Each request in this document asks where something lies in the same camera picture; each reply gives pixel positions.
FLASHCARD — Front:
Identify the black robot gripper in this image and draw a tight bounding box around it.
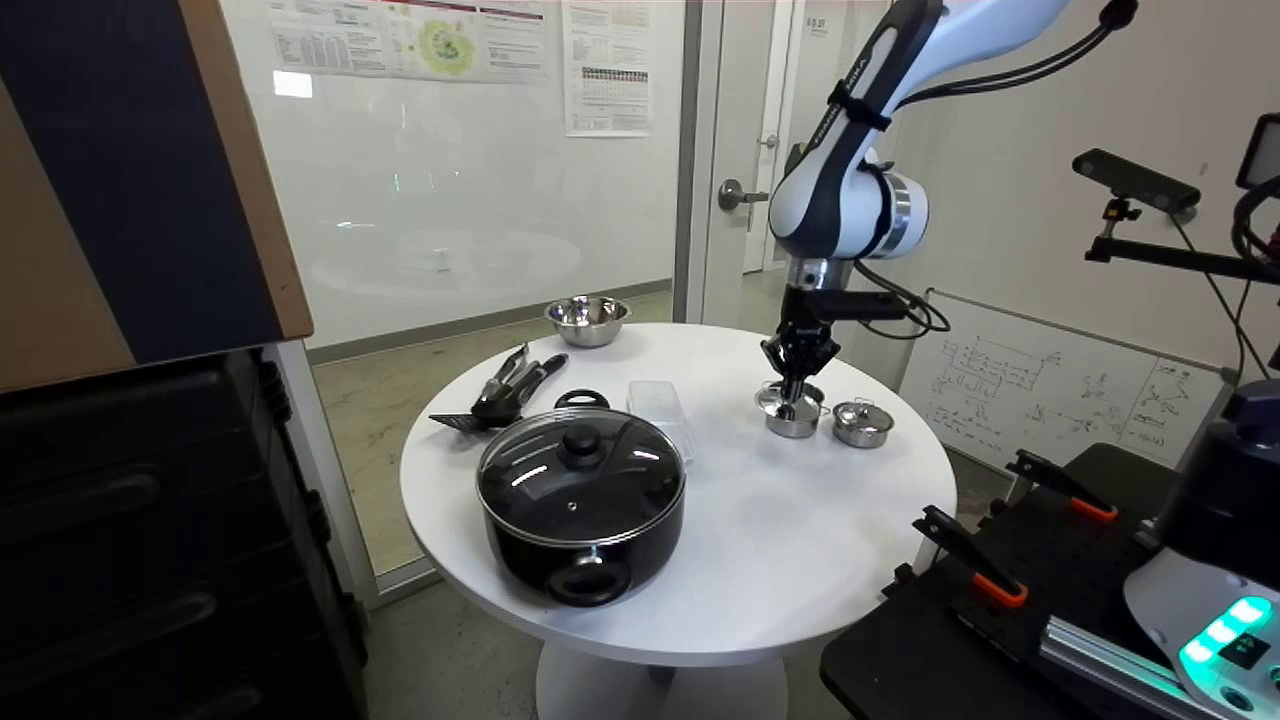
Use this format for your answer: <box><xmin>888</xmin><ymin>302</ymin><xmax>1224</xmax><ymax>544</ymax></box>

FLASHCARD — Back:
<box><xmin>761</xmin><ymin>287</ymin><xmax>854</xmax><ymax>392</ymax></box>

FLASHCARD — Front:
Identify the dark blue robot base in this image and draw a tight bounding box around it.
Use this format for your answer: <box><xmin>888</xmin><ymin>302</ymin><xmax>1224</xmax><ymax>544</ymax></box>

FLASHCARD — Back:
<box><xmin>1157</xmin><ymin>375</ymin><xmax>1280</xmax><ymax>592</ymax></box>

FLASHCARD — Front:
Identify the small silver pot without lid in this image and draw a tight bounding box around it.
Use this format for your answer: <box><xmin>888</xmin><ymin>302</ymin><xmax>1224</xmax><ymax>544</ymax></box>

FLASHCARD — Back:
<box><xmin>828</xmin><ymin>397</ymin><xmax>900</xmax><ymax>452</ymax></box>

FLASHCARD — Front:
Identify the glass lid with black knob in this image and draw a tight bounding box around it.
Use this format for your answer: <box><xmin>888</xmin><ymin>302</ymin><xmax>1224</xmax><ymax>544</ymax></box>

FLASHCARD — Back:
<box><xmin>475</xmin><ymin>403</ymin><xmax>687</xmax><ymax>553</ymax></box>

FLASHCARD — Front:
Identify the large black cooking pot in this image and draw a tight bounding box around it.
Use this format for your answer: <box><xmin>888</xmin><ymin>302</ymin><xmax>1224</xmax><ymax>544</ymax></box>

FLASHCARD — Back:
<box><xmin>475</xmin><ymin>383</ymin><xmax>687</xmax><ymax>614</ymax></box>

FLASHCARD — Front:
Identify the silver metal bowl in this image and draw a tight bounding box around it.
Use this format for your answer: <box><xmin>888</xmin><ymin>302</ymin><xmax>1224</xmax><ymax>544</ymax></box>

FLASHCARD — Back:
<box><xmin>539</xmin><ymin>292</ymin><xmax>631</xmax><ymax>354</ymax></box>

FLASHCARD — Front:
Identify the whiteboard with drawings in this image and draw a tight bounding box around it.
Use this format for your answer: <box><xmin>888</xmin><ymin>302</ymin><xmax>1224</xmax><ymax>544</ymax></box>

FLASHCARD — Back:
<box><xmin>897</xmin><ymin>285</ymin><xmax>1233</xmax><ymax>482</ymax></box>

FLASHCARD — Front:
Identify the white door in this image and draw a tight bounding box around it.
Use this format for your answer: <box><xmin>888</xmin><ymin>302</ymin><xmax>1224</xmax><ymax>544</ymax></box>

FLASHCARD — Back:
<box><xmin>690</xmin><ymin>0</ymin><xmax>807</xmax><ymax>333</ymax></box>

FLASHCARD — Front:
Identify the black plastic serving spoon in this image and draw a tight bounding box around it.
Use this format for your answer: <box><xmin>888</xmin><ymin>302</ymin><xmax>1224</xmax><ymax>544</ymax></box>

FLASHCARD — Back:
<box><xmin>471</xmin><ymin>341</ymin><xmax>571</xmax><ymax>423</ymax></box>

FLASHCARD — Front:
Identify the black workbench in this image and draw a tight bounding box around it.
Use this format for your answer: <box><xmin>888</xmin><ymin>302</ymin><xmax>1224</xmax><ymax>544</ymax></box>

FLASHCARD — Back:
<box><xmin>815</xmin><ymin>441</ymin><xmax>1280</xmax><ymax>720</ymax></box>

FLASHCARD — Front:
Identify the black plastic spatula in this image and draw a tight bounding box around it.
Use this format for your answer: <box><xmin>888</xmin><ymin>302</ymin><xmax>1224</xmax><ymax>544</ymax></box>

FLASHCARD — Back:
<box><xmin>429</xmin><ymin>363</ymin><xmax>547</xmax><ymax>437</ymax></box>

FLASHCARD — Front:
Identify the white paper notice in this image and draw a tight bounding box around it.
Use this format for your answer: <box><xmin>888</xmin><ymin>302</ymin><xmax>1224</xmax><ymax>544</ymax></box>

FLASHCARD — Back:
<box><xmin>558</xmin><ymin>0</ymin><xmax>659</xmax><ymax>140</ymax></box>

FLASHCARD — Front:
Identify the white controller with green light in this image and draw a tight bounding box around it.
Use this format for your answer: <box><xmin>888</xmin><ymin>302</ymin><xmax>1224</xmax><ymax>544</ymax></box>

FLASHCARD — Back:
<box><xmin>1120</xmin><ymin>544</ymin><xmax>1280</xmax><ymax>720</ymax></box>

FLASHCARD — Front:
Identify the black monitor screen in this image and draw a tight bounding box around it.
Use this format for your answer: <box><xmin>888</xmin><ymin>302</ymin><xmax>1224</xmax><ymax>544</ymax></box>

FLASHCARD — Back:
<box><xmin>1235</xmin><ymin>112</ymin><xmax>1280</xmax><ymax>206</ymax></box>

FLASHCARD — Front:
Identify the wide poster with green circle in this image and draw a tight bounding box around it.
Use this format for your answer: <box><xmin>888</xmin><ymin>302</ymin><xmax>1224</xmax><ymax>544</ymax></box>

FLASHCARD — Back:
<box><xmin>255</xmin><ymin>0</ymin><xmax>556</xmax><ymax>90</ymax></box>

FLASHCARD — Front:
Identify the black cabinet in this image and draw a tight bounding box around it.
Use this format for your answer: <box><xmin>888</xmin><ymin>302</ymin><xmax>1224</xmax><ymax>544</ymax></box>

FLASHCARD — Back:
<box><xmin>0</xmin><ymin>348</ymin><xmax>370</xmax><ymax>720</ymax></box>

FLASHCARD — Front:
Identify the brown and blue cardboard panel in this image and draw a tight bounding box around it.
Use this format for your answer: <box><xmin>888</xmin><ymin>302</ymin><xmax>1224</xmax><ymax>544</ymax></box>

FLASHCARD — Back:
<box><xmin>0</xmin><ymin>0</ymin><xmax>315</xmax><ymax>402</ymax></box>

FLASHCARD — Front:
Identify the small silver pot with handles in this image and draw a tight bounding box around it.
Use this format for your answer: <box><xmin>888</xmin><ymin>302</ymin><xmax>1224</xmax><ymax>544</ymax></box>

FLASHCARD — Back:
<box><xmin>763</xmin><ymin>397</ymin><xmax>828</xmax><ymax>443</ymax></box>

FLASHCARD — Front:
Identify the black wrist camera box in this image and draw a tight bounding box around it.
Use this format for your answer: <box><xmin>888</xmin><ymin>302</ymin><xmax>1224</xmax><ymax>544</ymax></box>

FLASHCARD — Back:
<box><xmin>835</xmin><ymin>287</ymin><xmax>914</xmax><ymax>324</ymax></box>

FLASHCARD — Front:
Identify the silver door handle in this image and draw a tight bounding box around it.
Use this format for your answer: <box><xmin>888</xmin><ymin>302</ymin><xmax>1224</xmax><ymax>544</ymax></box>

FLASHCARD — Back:
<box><xmin>716</xmin><ymin>176</ymin><xmax>777</xmax><ymax>215</ymax></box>

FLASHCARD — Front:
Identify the black clamp with orange handle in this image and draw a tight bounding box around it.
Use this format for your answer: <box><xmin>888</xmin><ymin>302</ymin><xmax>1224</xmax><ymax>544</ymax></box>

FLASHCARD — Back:
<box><xmin>1005</xmin><ymin>447</ymin><xmax>1125</xmax><ymax>527</ymax></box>
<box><xmin>911</xmin><ymin>501</ymin><xmax>1031</xmax><ymax>618</ymax></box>

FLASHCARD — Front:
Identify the white table pedestal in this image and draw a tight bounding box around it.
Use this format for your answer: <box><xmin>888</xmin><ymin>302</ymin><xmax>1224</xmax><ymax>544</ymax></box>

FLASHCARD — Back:
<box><xmin>530</xmin><ymin>637</ymin><xmax>793</xmax><ymax>720</ymax></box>

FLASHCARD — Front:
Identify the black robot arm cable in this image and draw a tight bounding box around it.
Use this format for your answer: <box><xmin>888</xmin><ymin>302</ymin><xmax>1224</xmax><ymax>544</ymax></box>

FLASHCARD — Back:
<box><xmin>903</xmin><ymin>0</ymin><xmax>1143</xmax><ymax>112</ymax></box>

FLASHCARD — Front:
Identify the black bar-shaped camera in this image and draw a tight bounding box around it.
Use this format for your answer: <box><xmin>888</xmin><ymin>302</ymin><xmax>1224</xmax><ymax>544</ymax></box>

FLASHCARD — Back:
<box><xmin>1070</xmin><ymin>144</ymin><xmax>1202</xmax><ymax>221</ymax></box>

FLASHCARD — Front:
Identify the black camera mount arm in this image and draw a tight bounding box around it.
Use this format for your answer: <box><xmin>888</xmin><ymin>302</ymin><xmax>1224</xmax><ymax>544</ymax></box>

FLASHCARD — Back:
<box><xmin>1080</xmin><ymin>194</ymin><xmax>1280</xmax><ymax>287</ymax></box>

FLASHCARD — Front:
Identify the thin black camera cable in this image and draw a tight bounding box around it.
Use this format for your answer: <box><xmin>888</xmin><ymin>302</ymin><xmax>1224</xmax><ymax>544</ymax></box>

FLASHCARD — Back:
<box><xmin>1167</xmin><ymin>185</ymin><xmax>1280</xmax><ymax>383</ymax></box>

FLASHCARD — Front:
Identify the aluminium rail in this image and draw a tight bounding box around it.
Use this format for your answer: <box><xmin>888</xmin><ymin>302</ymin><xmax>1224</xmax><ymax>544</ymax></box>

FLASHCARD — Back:
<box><xmin>1034</xmin><ymin>614</ymin><xmax>1233</xmax><ymax>720</ymax></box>

